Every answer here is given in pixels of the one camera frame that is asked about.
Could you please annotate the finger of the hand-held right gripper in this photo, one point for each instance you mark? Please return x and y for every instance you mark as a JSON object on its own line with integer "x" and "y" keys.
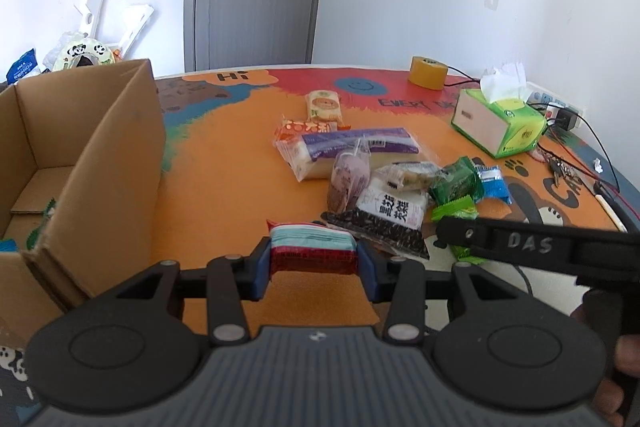
{"x": 465, "y": 234}

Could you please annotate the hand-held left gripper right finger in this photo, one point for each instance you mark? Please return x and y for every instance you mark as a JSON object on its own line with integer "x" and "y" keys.
{"x": 367, "y": 274}

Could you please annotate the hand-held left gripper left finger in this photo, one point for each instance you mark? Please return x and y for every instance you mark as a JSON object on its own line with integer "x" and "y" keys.
{"x": 262, "y": 272}

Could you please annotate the light green snack packet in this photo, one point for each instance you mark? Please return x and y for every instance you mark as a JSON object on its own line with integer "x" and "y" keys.
{"x": 455, "y": 208}

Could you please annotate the red and teal snack packet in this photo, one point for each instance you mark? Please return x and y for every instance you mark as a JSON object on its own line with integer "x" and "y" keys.
{"x": 312, "y": 243}

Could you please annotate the purple bread packet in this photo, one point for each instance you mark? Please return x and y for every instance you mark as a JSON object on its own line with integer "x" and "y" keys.
{"x": 350, "y": 143}

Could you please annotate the brown cardboard box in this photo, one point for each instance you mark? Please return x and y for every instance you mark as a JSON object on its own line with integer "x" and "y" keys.
{"x": 115, "y": 167}

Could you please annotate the person's right hand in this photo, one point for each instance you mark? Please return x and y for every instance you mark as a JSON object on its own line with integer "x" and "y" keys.
{"x": 627, "y": 357}

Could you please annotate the white stick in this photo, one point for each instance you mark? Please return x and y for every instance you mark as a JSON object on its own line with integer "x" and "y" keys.
{"x": 611, "y": 212}

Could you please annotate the dark green snack packet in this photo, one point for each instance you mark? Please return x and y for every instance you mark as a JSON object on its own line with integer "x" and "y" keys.
{"x": 455, "y": 182}

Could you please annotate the blue snack packet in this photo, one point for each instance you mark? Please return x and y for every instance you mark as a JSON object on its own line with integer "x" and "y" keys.
{"x": 492, "y": 184}

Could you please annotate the black and white seed packet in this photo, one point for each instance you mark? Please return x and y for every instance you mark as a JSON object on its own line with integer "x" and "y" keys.
{"x": 395, "y": 207}

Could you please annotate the clear pastry packet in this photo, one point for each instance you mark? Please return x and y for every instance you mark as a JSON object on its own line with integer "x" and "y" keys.
{"x": 410, "y": 177}

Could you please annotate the orange printed table mat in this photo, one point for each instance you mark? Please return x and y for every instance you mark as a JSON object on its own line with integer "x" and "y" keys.
{"x": 235, "y": 187}

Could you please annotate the bunch of keys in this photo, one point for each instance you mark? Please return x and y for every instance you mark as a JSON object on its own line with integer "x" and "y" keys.
{"x": 562, "y": 172}

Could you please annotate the pink drink pouch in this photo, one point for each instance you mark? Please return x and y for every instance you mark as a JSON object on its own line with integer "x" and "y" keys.
{"x": 347, "y": 177}

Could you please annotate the green tissue box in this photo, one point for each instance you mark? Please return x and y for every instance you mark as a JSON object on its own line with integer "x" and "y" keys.
{"x": 500, "y": 122}

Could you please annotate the black charger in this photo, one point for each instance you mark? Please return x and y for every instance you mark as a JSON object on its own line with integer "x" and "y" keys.
{"x": 566, "y": 117}

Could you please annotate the orange snack packet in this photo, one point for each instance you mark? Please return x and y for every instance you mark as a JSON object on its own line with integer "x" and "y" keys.
{"x": 299, "y": 127}

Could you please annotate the white power strip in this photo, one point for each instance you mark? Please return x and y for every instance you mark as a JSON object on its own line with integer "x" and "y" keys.
{"x": 542, "y": 97}

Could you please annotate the yellow tape roll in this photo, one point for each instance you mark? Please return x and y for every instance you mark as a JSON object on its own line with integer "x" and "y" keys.
{"x": 426, "y": 72}

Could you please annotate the beige cracker packet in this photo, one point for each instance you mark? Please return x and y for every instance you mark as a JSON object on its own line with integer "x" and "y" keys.
{"x": 325, "y": 106}

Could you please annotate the green packet in box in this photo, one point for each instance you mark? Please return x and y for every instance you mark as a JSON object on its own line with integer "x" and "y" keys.
{"x": 45, "y": 219}

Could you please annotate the dark panda print cloth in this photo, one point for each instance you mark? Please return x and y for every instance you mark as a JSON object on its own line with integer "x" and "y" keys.
{"x": 15, "y": 372}

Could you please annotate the short white plastic rack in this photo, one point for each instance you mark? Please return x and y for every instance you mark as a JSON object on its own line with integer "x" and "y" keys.
{"x": 134, "y": 29}

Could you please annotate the blue plastic bag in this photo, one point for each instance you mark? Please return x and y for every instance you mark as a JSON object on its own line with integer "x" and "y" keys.
{"x": 22, "y": 67}

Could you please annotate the white wall socket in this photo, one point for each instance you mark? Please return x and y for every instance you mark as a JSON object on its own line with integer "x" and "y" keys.
{"x": 491, "y": 0}

